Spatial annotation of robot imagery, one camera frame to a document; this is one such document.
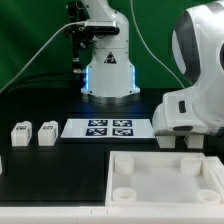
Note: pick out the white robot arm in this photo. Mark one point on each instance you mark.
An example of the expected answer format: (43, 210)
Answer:
(198, 49)

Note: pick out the black camera on mount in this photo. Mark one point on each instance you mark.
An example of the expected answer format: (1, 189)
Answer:
(98, 18)

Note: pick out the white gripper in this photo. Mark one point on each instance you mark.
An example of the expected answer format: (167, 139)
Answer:
(188, 112)

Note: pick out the white marker board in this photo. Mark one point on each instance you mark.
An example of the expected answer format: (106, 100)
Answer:
(108, 128)

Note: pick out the white fence obstacle wall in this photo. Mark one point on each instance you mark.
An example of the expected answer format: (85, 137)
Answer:
(112, 215)

